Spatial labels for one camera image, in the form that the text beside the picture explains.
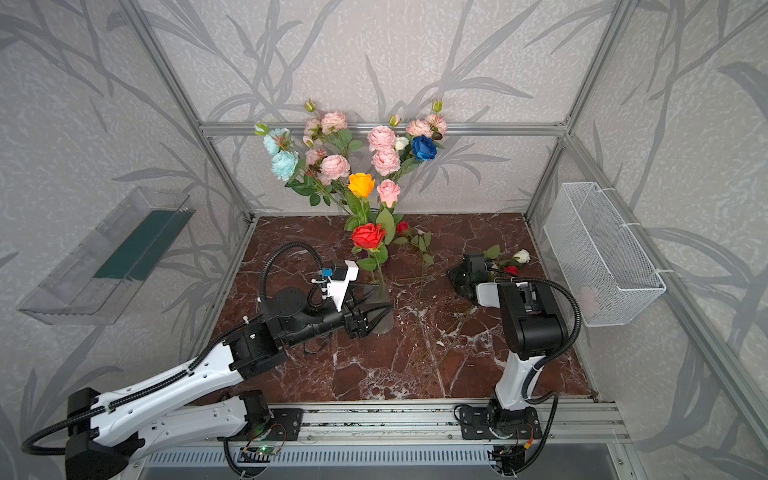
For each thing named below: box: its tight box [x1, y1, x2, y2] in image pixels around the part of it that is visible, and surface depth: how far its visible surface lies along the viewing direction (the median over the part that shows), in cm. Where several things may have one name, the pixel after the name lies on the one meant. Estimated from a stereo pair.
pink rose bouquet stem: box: [302, 119, 327, 168], surface depth 88 cm
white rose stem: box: [394, 136, 409, 150], surface depth 80 cm
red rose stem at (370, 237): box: [351, 223, 389, 285], surface depth 69 cm
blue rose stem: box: [412, 135, 437, 162], surface depth 77 cm
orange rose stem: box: [344, 172, 376, 231], surface depth 72 cm
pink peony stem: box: [318, 154, 350, 186], surface depth 78 cm
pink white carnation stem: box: [302, 100, 363, 154], surface depth 86 cm
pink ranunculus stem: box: [368, 114, 401, 176], surface depth 78 cm
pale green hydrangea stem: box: [254, 120, 319, 197], surface depth 72 cm
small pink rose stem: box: [376, 179, 401, 245], surface depth 69 cm
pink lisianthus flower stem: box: [406, 99, 448, 140], surface depth 82 cm
